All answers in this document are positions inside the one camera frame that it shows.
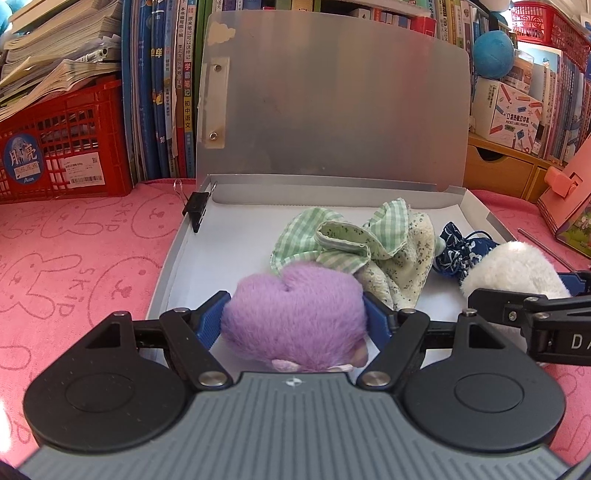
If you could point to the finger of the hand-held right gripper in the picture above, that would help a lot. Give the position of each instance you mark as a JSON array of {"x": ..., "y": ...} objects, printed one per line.
[
  {"x": 577, "y": 284},
  {"x": 498, "y": 307}
]

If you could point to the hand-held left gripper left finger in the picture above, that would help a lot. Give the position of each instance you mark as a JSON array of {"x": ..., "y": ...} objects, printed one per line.
[{"x": 210, "y": 318}]

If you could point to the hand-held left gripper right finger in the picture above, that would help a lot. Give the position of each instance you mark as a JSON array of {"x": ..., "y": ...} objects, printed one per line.
[{"x": 379, "y": 321}]

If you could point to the white fluffy plush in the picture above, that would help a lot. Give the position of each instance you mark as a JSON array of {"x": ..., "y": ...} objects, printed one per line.
[{"x": 512, "y": 263}]

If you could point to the green floral checked cloth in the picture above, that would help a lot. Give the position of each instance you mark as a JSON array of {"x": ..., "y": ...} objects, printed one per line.
[{"x": 383, "y": 258}]

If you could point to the blue patterned pouch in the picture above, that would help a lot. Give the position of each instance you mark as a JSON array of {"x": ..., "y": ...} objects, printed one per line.
[{"x": 455, "y": 258}]

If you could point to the purple fluffy plush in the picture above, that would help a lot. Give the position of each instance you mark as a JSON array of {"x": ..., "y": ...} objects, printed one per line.
[{"x": 295, "y": 318}]

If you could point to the silver file box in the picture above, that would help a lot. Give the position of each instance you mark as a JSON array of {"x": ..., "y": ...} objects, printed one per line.
[{"x": 332, "y": 101}]

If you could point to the thin metal rod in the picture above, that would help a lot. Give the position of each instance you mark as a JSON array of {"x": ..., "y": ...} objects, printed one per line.
[{"x": 545, "y": 248}]

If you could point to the pink toy display box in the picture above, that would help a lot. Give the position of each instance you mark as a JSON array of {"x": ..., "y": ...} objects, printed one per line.
[{"x": 572, "y": 207}]

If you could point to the black binder clip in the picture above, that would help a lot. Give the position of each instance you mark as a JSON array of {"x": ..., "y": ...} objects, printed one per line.
[{"x": 198, "y": 207}]

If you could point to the wooden drawer organizer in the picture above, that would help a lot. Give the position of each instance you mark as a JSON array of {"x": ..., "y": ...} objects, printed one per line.
[{"x": 498, "y": 170}]

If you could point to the pink rabbit print blanket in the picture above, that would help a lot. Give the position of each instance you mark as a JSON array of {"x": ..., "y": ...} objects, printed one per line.
[{"x": 69, "y": 258}]

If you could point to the white printed cardboard box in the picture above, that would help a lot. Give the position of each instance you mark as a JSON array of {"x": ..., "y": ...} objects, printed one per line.
[{"x": 508, "y": 115}]

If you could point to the red plastic crate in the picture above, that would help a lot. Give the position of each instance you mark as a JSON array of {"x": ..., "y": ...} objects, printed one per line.
[{"x": 92, "y": 138}]

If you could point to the row of upright books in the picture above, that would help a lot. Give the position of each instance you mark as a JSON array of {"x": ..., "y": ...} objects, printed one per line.
[{"x": 157, "y": 92}]

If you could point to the blue plush ball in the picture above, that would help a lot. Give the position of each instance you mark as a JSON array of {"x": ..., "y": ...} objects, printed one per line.
[{"x": 494, "y": 53}]

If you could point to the red plastic basket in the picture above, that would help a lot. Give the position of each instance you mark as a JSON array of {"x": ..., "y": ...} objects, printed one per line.
[{"x": 554, "y": 23}]

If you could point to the stack of worn books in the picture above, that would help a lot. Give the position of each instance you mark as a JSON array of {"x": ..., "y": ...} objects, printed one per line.
[{"x": 55, "y": 41}]

